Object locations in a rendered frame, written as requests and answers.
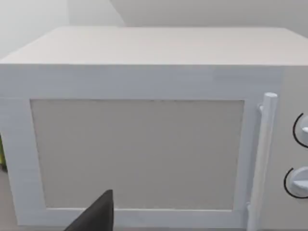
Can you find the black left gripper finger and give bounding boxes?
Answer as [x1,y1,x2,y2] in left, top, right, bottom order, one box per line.
[63,189,114,231]

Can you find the green bottle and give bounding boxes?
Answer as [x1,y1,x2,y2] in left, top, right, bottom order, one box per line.
[0,133,7,173]

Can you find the microwave oven door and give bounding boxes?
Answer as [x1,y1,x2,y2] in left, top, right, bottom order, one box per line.
[0,64,284,228]

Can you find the white microwave door handle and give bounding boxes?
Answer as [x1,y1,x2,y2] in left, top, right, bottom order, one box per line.
[245,92,278,231]

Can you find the pale microwave oven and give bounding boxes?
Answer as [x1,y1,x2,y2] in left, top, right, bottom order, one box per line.
[0,26,308,231]

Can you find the white microwave knob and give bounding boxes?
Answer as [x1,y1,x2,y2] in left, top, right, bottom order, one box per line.
[283,167,308,199]
[292,113,308,148]

